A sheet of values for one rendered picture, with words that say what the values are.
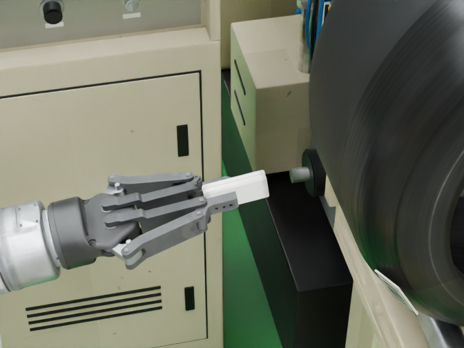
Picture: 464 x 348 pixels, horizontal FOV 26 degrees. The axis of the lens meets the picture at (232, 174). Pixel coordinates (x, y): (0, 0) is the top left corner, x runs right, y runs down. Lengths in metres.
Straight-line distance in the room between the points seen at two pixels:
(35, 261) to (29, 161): 0.78
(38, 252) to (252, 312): 1.44
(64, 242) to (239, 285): 1.47
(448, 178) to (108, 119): 0.90
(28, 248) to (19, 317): 1.07
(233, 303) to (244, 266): 0.13
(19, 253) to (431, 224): 0.42
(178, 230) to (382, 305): 0.40
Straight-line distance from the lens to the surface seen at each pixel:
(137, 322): 2.19
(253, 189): 1.09
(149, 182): 1.12
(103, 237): 1.07
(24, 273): 1.08
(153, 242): 1.06
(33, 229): 1.07
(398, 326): 1.34
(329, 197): 1.48
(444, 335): 1.27
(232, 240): 2.61
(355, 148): 1.04
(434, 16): 0.99
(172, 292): 2.14
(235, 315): 2.45
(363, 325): 1.86
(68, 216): 1.07
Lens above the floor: 1.90
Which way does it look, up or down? 43 degrees down
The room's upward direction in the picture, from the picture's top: straight up
